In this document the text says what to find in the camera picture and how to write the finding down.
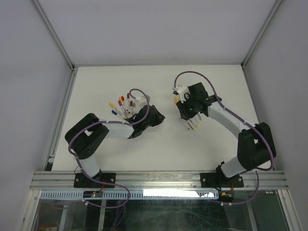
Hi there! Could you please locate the red square-cap pen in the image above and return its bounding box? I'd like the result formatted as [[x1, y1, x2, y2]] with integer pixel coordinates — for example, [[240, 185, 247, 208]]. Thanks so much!
[[182, 120, 191, 130]]

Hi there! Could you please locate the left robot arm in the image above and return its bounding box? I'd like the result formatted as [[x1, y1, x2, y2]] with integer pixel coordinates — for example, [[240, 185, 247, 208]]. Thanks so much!
[[64, 105, 165, 187]]

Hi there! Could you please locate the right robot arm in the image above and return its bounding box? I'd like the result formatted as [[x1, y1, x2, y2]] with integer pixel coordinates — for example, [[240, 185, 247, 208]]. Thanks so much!
[[173, 83, 276, 186]]

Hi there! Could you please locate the yellow cap marker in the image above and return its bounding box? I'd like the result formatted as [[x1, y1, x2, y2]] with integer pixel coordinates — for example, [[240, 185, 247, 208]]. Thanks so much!
[[109, 103, 125, 118]]

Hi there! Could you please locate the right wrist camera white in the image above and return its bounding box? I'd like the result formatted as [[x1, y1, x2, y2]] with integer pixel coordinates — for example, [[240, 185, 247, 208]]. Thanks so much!
[[173, 85, 191, 103]]

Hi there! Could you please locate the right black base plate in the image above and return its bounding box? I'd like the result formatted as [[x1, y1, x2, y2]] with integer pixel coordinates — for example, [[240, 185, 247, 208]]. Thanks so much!
[[200, 172, 244, 189]]

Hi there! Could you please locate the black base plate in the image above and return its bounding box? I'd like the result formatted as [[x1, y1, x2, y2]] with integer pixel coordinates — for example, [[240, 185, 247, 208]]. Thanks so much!
[[74, 172, 116, 188], [200, 172, 244, 189]]

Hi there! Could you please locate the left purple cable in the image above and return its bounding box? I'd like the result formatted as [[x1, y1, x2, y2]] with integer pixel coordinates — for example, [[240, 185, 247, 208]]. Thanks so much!
[[68, 88, 150, 231]]

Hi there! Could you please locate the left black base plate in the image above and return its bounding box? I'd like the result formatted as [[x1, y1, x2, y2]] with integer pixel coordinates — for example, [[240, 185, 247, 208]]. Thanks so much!
[[74, 172, 116, 188]]

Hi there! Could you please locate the aluminium front rail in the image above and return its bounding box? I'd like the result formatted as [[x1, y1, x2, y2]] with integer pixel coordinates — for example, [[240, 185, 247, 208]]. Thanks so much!
[[30, 170, 289, 191]]

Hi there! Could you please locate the white slotted cable duct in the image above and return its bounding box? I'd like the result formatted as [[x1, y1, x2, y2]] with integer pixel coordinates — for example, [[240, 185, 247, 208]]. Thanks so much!
[[40, 189, 218, 200]]

